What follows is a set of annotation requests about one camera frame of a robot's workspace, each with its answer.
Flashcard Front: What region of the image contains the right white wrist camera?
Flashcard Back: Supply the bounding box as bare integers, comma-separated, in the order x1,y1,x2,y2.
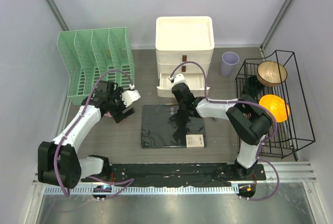
169,73,186,86

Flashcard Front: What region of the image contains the pink capped pen bundle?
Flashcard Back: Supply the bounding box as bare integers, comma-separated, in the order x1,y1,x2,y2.
104,112,112,118

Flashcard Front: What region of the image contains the white drawer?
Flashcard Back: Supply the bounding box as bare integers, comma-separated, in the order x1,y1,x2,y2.
157,63,211,74
156,49,213,64
157,73,205,98

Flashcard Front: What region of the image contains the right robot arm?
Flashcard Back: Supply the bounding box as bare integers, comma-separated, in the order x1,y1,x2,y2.
171,83,274,180

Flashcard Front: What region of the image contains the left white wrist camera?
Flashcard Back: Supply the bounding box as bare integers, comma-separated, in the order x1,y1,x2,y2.
121,85,141,108

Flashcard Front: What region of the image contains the green file organizer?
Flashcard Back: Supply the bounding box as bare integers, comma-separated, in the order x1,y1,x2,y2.
57,27,135,105

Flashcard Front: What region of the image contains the wooden bowl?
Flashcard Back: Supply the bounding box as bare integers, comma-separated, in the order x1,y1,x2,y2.
256,61,288,87

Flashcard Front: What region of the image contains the orange bowl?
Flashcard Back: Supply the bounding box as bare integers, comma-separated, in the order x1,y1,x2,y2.
259,94,290,123

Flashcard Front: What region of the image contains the black notebook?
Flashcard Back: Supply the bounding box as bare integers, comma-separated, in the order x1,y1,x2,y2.
141,104,207,149

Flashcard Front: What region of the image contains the purple cup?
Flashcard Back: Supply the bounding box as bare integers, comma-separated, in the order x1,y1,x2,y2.
220,51,240,77

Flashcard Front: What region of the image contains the white cable duct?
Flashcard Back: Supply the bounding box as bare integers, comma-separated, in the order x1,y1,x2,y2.
44,185,240,195

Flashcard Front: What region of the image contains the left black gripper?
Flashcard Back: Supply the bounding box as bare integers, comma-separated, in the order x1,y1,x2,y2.
107,87,134,123

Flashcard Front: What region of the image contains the white drawer cabinet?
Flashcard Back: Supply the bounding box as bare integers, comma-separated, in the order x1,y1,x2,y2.
155,16,215,97

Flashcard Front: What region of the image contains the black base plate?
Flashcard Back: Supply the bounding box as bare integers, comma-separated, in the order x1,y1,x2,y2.
80,162,267,188

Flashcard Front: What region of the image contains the white eraser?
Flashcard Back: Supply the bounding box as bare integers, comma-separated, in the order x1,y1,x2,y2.
186,134,204,148

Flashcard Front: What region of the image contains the black cup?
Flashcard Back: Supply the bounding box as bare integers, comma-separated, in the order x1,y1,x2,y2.
242,75,265,98

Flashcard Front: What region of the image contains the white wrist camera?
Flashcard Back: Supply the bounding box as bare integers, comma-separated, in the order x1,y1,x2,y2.
169,73,186,86
121,85,141,108

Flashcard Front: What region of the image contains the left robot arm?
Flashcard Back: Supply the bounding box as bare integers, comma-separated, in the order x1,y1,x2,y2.
37,81,140,189

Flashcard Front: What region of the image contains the black wire rack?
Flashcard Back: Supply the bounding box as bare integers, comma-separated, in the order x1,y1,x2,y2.
235,50,316,161

